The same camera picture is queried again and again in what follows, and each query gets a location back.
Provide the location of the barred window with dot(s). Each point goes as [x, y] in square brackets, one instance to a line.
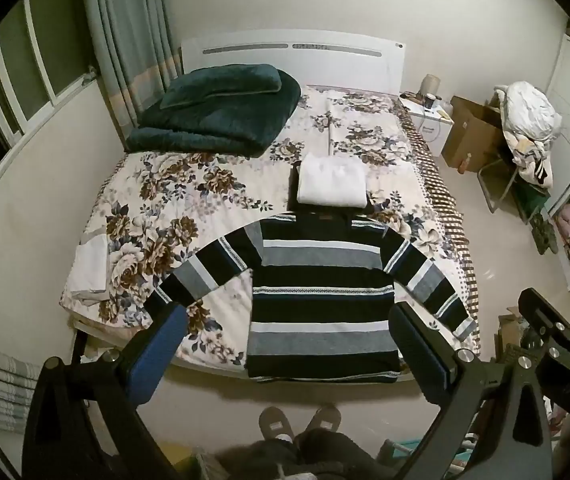
[15, 70]

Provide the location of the grey-green curtain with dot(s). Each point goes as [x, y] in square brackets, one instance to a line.
[125, 35]

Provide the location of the small cardboard box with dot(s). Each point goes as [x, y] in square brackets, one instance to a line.
[510, 332]

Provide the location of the white folded garment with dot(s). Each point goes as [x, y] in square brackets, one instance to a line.
[332, 180]

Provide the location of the striped knit sweater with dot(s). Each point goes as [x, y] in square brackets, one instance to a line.
[315, 310]

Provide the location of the white plastic bag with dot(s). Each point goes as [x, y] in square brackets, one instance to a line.
[532, 110]

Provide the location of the bed with floral sheet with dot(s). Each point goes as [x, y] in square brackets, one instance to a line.
[190, 195]

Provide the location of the green slippers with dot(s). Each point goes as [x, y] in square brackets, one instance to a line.
[545, 235]

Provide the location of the black folded garment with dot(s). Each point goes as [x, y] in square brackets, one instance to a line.
[293, 196]

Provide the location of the dark green pillow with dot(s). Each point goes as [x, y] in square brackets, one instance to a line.
[220, 87]

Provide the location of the person's left slipper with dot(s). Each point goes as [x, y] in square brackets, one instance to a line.
[274, 422]

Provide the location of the beige cylinder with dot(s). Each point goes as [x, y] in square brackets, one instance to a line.
[431, 85]

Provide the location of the black cup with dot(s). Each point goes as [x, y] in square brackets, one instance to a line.
[430, 102]

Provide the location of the striped grey cloth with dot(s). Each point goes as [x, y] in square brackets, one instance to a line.
[0, 385]

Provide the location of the white nightstand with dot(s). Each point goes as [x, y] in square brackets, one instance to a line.
[432, 127]

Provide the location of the small white folded cloth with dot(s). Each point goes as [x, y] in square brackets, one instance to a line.
[90, 262]

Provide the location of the white bed headboard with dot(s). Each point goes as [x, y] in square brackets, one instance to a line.
[285, 57]

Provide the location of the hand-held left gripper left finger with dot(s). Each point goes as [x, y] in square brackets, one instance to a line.
[159, 352]

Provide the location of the person's legs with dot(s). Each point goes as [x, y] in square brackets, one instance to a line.
[315, 455]

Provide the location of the dark green blanket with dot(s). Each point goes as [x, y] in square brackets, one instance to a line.
[205, 127]

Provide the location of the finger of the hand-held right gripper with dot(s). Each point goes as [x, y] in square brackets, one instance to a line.
[540, 310]

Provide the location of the person's slipper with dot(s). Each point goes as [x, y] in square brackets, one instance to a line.
[274, 422]
[322, 417]

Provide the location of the person's right slipper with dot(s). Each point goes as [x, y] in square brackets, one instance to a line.
[322, 417]

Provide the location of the metal frame chair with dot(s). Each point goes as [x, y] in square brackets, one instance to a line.
[495, 180]

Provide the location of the large cardboard box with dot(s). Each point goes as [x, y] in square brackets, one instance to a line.
[470, 132]

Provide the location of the pile of clothes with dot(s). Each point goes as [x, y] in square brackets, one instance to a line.
[532, 160]

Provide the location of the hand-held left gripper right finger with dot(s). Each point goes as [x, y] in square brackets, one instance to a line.
[415, 355]

